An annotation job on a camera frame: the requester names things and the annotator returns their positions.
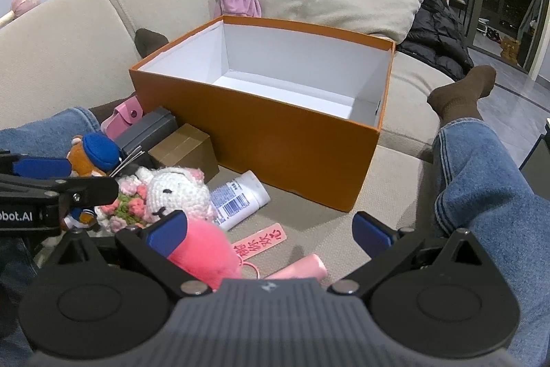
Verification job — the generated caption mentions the pink paper tag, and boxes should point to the pink paper tag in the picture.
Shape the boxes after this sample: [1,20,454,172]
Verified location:
[232,222,286,265]

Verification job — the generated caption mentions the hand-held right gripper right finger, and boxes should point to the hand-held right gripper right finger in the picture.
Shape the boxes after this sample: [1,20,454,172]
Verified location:
[331,211,505,301]

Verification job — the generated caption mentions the orange cardboard box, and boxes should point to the orange cardboard box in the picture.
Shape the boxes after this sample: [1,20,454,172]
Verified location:
[129,15,396,213]

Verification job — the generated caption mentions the black puffer jacket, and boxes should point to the black puffer jacket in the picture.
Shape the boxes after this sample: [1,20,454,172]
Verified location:
[395,0,474,82]

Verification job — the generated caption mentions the white crochet bunny with flowers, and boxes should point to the white crochet bunny with flowers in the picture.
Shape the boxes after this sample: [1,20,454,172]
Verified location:
[95,166,218,234]

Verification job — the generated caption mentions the person's right leg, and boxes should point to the person's right leg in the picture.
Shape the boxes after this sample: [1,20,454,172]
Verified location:
[432,118,550,367]

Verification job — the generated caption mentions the brown right sock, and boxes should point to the brown right sock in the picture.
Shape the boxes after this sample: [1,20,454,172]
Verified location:
[427,65,498,123]

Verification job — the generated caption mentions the small brown cardboard box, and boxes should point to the small brown cardboard box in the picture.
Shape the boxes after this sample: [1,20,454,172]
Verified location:
[148,123,220,184]

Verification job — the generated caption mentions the pink fluffy toy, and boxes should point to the pink fluffy toy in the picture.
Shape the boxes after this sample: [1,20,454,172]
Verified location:
[0,0,42,29]

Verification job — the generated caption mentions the brown boots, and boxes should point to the brown boots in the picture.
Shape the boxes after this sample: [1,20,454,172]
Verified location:
[500,36,521,65]

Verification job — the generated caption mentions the white lotion tube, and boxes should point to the white lotion tube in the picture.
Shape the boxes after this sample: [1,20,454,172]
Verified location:
[210,170,271,232]

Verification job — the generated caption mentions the beige sofa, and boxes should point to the beige sofa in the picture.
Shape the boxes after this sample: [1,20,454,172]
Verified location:
[0,0,499,307]

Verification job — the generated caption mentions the bear plush with blue hat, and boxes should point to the bear plush with blue hat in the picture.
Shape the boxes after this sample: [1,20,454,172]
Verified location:
[60,133,122,232]

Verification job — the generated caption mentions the pink pouch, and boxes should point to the pink pouch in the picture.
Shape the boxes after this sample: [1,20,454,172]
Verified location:
[101,94,144,140]

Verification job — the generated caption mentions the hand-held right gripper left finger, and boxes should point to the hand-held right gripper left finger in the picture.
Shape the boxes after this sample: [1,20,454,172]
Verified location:
[43,211,216,300]

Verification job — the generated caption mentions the pink cylindrical tube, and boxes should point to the pink cylindrical tube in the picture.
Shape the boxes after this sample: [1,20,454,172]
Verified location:
[264,254,328,286]

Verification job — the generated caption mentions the dark grey case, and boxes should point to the dark grey case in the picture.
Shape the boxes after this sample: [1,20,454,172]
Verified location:
[114,106,178,166]

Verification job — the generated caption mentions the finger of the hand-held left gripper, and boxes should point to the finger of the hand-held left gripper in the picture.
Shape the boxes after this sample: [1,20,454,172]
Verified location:
[0,173,120,222]
[0,150,73,181]

